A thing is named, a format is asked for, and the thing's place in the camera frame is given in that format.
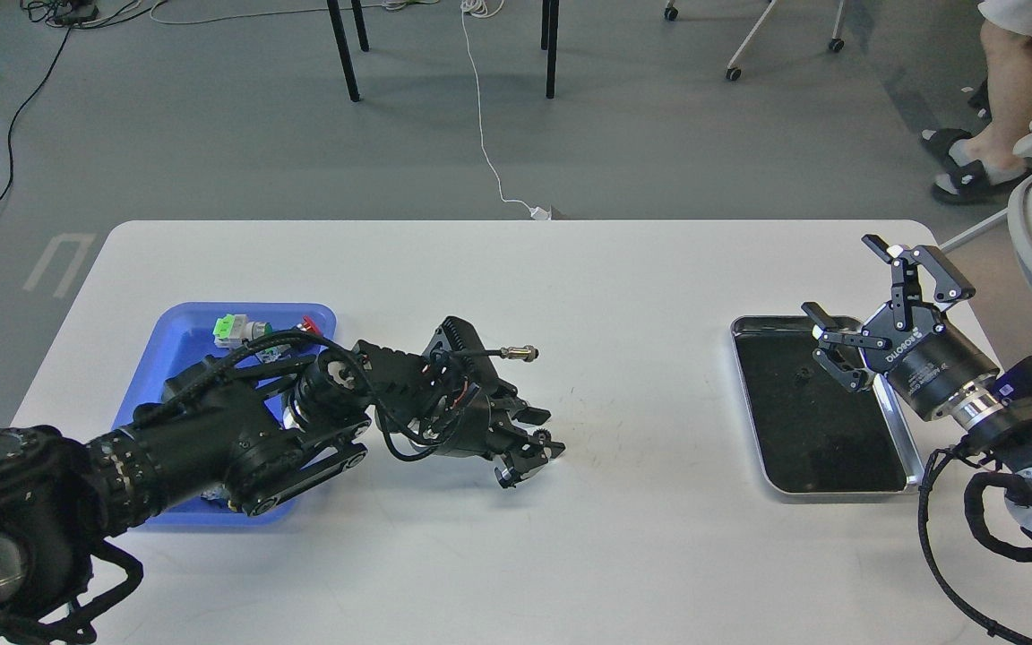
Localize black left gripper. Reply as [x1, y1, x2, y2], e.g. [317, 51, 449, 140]
[434, 381, 553, 487]

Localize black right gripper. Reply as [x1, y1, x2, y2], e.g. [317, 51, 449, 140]
[802, 234, 998, 421]

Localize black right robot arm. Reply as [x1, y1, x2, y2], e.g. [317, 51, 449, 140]
[802, 236, 1032, 644]

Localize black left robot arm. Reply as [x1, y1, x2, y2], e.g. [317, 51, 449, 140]
[0, 317, 565, 644]

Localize metal tray with black mat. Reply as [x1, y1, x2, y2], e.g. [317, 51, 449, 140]
[730, 315, 925, 503]

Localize person legs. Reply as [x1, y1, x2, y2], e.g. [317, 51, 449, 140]
[922, 1, 1032, 204]

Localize white rolling chair base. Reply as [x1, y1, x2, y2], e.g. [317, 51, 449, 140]
[662, 1, 848, 82]

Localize blue plastic tray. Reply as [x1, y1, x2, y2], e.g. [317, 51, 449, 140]
[112, 302, 337, 533]

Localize black table legs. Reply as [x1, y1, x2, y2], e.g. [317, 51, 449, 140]
[325, 0, 561, 102]

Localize red push button switch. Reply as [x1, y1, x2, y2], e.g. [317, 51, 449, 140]
[297, 314, 326, 338]

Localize light green connector switch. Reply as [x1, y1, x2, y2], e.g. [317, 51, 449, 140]
[211, 314, 273, 348]

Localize white cable on floor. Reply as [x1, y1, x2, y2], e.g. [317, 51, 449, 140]
[150, 0, 551, 220]

